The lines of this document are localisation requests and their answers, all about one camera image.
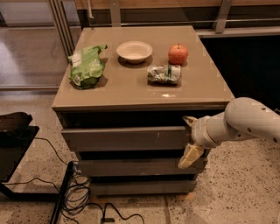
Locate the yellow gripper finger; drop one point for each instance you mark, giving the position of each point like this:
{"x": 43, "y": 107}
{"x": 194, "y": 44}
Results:
{"x": 190, "y": 120}
{"x": 191, "y": 154}

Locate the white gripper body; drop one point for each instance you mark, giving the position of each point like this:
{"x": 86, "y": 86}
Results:
{"x": 199, "y": 131}

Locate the grey top drawer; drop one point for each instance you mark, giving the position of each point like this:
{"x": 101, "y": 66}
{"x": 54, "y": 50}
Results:
{"x": 127, "y": 139}

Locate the grey drawer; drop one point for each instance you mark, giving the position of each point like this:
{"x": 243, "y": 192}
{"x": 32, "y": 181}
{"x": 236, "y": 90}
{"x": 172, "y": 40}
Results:
{"x": 127, "y": 139}
{"x": 146, "y": 187}
{"x": 137, "y": 163}

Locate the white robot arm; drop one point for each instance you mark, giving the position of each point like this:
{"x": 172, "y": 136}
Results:
{"x": 242, "y": 119}

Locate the grey middle drawer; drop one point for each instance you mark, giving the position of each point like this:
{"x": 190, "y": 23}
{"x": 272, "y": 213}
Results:
{"x": 137, "y": 163}

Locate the grey drawer cabinet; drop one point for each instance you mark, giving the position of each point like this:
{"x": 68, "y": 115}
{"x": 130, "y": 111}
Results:
{"x": 123, "y": 97}

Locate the grey bottom drawer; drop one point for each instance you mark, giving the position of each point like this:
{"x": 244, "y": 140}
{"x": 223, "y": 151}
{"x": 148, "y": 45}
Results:
{"x": 146, "y": 187}

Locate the crumpled green white snack bag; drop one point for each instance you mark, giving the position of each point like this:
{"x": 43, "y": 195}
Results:
{"x": 164, "y": 74}

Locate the red apple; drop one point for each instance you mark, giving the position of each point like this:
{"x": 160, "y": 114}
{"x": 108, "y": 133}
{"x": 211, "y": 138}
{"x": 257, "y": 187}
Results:
{"x": 178, "y": 54}

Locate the white paper bowl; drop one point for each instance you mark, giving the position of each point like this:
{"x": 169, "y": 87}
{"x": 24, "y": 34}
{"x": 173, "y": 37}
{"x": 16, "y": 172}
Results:
{"x": 134, "y": 52}

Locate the green chip bag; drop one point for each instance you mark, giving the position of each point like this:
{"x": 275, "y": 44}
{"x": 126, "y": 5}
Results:
{"x": 87, "y": 66}

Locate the metal railing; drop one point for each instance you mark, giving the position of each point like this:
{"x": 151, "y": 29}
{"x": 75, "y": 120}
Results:
{"x": 211, "y": 18}

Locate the black stand base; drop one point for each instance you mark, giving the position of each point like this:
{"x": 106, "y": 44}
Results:
{"x": 16, "y": 136}

